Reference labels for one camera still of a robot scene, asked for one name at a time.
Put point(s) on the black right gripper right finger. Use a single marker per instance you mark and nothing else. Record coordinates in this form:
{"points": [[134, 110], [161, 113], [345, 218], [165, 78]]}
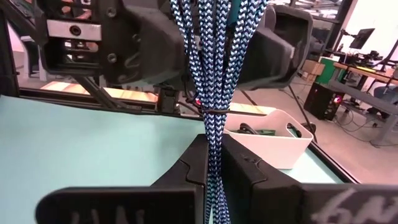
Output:
{"points": [[264, 202]]}

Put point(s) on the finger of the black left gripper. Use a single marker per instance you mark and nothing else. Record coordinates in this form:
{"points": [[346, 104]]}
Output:
{"points": [[276, 53], [149, 43]]}

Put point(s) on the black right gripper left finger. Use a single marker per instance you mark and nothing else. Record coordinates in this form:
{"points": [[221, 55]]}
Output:
{"points": [[174, 199]]}

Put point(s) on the monitor on arm mount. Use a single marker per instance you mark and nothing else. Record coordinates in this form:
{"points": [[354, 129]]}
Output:
{"points": [[362, 38]]}

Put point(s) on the cardboard box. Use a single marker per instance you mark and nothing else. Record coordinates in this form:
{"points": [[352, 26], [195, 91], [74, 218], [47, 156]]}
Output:
{"points": [[314, 67]]}

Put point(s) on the white plastic bin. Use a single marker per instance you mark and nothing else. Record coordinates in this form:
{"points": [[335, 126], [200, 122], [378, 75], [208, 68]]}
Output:
{"points": [[273, 149]]}

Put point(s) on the green crate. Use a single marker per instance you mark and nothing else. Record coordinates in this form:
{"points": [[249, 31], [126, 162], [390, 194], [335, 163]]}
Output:
{"points": [[329, 71]]}

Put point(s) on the small black box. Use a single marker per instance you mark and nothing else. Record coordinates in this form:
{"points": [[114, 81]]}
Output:
{"points": [[168, 101]]}

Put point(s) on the black tripod legs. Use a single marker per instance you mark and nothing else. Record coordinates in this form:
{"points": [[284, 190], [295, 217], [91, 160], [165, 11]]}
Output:
{"points": [[300, 109]]}

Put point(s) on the black computer tower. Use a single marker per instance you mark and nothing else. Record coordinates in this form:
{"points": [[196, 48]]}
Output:
{"points": [[321, 101]]}

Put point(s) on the grey workshop desk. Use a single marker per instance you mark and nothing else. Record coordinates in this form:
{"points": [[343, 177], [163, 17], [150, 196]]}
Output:
{"points": [[370, 99]]}

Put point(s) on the black aluminium table frame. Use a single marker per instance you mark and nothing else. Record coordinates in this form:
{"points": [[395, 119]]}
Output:
{"points": [[93, 98]]}

